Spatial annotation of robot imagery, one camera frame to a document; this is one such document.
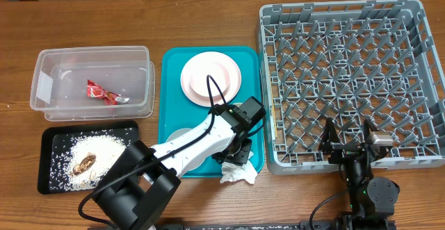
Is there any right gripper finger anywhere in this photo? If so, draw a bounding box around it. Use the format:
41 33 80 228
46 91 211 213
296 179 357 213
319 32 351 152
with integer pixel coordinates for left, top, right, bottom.
321 117 341 150
363 118 378 143

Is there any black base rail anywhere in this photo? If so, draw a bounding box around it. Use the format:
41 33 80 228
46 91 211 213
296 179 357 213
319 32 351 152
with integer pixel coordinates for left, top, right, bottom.
149 220 340 230

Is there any rice and food scrap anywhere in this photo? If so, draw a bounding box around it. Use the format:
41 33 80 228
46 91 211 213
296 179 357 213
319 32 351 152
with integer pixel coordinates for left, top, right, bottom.
49 128 138 193

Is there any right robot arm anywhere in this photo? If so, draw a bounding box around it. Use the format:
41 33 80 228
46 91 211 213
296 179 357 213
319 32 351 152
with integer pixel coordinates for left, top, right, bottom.
309 118 400 229

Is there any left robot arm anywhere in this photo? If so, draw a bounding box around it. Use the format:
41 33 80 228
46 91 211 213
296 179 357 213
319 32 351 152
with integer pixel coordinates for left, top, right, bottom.
92 97 266 229

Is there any red ketchup packet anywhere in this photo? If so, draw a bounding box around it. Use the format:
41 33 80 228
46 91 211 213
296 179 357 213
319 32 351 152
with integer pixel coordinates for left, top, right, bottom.
86 80 129 105

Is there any white napkin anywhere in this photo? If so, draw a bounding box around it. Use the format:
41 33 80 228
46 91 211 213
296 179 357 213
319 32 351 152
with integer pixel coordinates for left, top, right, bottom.
220 151 258 185

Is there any black plastic tray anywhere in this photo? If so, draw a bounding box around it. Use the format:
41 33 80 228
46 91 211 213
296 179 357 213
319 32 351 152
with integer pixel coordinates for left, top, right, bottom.
38 120 139 195

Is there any pink round plate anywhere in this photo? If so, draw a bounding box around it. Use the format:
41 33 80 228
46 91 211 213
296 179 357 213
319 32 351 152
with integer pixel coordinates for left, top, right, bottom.
180 51 242 107

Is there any clear plastic bin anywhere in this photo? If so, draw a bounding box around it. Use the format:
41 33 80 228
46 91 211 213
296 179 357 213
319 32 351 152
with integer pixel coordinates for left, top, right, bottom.
30 46 155 122

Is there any grey dishwasher rack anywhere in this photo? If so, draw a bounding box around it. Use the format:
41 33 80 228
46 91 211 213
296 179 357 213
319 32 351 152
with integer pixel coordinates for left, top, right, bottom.
257 0 444 175

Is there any teal plastic tray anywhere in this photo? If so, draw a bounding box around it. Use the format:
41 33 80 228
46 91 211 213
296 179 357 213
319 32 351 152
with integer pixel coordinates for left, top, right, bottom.
158 46 265 178

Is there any white bowl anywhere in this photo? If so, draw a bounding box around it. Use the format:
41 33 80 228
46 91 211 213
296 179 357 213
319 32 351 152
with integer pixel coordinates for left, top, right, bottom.
167 128 204 171

